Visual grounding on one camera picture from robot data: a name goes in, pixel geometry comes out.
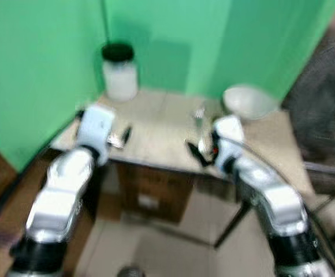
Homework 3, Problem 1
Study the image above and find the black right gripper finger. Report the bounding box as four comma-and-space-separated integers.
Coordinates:
185, 140, 209, 168

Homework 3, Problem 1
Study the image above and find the silver metal spoon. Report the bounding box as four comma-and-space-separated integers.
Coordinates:
193, 107, 210, 154

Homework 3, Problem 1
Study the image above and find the beige table with black legs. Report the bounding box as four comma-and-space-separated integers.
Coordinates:
49, 87, 315, 249

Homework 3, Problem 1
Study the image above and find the brown cardboard box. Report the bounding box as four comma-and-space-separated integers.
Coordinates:
117, 164, 194, 223

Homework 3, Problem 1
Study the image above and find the white jar with black lid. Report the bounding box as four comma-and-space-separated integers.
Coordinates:
101, 42, 139, 103

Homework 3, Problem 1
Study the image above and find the white ceramic bowl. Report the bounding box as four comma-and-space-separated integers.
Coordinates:
222, 85, 281, 122

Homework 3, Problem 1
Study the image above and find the black standing fan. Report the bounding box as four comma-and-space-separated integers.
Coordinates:
283, 38, 335, 197

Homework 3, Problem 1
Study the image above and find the grey round robot foot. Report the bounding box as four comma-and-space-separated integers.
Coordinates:
117, 265, 146, 277

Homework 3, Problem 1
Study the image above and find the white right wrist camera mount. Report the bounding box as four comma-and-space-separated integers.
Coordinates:
213, 115, 246, 177

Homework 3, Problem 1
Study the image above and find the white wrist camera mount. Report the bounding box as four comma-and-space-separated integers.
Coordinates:
75, 105, 116, 165
213, 115, 246, 177

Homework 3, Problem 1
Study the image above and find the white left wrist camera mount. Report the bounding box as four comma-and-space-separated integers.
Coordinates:
75, 105, 116, 165

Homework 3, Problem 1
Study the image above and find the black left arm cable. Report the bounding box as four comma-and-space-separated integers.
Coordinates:
0, 110, 87, 249

